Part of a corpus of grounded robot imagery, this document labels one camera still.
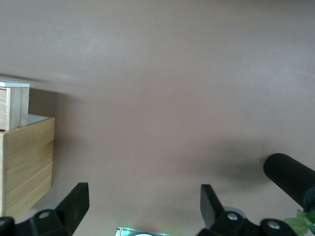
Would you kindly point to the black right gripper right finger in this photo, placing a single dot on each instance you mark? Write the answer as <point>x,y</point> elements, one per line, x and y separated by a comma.
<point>209,206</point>

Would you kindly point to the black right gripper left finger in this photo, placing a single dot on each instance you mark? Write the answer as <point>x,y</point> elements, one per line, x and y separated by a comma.
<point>71,204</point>

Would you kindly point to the white drawer with round notch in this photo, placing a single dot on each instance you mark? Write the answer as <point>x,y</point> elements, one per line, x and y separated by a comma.
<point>37,119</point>

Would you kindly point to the black ribbed cylinder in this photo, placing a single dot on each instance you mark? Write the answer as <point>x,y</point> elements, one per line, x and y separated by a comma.
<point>290,177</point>

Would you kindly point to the green plant leaves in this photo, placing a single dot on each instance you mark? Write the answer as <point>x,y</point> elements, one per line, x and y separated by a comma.
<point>295,222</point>

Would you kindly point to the light wooden cabinet frame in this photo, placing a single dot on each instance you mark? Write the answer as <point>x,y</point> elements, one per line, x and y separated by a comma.
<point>27,167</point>

